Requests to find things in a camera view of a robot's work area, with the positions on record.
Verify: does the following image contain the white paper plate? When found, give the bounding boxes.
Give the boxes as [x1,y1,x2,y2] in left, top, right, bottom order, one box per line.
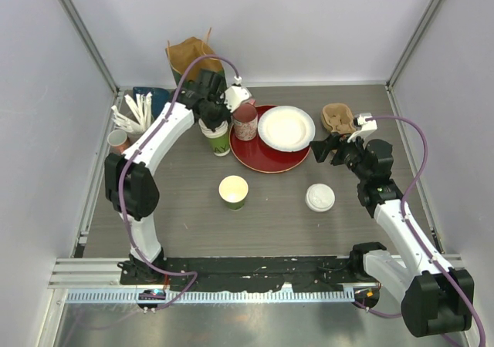
[257,106,316,153]

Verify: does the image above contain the green paper cups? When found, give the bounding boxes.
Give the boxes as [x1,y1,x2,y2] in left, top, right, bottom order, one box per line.
[198,120,230,157]

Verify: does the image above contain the white slotted cable duct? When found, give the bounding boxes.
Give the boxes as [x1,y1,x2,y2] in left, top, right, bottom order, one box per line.
[66,286,354,305]

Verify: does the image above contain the green paper cup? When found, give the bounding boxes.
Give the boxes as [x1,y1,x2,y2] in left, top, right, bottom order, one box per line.
[218,175,249,211]

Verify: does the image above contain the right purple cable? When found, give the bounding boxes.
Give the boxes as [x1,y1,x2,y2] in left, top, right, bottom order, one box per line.
[354,115,486,347]

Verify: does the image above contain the brown cardboard cup carrier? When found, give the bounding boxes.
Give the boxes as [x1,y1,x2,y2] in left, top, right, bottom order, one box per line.
[321,103,356,134]

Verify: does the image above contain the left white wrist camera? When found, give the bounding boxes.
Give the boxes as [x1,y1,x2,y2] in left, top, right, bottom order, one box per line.
[224,76,252,113]

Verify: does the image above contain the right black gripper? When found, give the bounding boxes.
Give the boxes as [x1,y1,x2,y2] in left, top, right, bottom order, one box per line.
[310,130,371,182]

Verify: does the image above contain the blue cloth pouch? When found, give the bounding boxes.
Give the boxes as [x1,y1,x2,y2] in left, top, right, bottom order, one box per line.
[133,86,171,120]

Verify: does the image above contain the red round tray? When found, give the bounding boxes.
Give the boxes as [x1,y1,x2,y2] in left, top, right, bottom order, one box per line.
[229,105,310,174]

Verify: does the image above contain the purple cable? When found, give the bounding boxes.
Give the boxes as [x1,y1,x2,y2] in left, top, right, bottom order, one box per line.
[354,115,486,347]
[117,54,242,310]

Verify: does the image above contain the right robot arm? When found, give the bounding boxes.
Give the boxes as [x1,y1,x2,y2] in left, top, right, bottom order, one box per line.
[310,133,474,337]

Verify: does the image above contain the white plastic cup lid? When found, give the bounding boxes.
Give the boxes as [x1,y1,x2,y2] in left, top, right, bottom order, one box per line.
[305,184,336,213]

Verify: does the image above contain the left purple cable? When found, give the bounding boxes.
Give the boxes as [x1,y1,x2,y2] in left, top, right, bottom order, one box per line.
[117,54,242,310]

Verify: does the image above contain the green brown paper bag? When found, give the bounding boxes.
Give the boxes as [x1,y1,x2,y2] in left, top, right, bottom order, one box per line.
[166,29,225,84]

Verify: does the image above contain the pink floral mug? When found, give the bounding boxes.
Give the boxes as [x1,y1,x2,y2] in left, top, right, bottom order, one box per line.
[232,103,258,141]

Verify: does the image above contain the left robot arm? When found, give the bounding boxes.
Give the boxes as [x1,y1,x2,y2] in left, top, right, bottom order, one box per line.
[104,69,230,285]

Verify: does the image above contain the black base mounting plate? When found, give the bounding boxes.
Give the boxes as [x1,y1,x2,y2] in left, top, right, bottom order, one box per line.
[117,256,376,293]

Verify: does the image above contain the small pink paper cup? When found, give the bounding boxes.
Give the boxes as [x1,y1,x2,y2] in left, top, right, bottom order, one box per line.
[107,129,130,154]

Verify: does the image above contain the white plastic cutlery bundle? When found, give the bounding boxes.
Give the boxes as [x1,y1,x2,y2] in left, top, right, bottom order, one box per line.
[111,93,153,134]

